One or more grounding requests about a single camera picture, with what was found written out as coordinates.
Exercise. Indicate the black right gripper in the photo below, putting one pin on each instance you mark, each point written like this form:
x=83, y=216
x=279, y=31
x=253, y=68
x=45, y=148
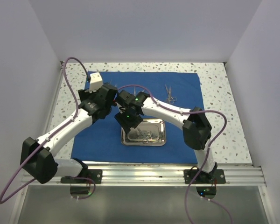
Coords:
x=125, y=122

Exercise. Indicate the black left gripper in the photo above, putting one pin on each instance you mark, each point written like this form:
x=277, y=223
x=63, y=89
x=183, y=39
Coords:
x=86, y=95

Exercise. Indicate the steel instrument tray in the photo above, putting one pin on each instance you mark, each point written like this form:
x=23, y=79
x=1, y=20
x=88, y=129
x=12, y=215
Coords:
x=155, y=126

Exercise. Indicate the blue cloth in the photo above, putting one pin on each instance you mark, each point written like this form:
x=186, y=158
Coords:
x=102, y=140

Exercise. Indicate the steel surgical scissors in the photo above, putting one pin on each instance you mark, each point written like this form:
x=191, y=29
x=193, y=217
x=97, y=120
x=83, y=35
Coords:
x=170, y=99

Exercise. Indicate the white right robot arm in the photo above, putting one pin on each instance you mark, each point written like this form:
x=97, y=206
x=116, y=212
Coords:
x=195, y=126

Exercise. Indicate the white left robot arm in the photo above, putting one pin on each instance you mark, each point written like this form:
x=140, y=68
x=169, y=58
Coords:
x=38, y=156

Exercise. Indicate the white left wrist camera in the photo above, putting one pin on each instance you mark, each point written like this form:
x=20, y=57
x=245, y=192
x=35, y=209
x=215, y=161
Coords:
x=95, y=83

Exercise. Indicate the aluminium front rail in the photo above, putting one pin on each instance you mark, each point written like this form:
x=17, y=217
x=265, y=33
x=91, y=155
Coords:
x=121, y=174

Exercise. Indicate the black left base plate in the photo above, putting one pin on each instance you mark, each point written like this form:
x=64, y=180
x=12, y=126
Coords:
x=94, y=174

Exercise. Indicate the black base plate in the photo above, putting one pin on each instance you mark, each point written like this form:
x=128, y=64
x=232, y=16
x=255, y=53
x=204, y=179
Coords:
x=94, y=174
x=216, y=176

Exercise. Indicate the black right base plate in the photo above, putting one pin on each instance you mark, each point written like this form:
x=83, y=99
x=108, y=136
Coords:
x=216, y=176

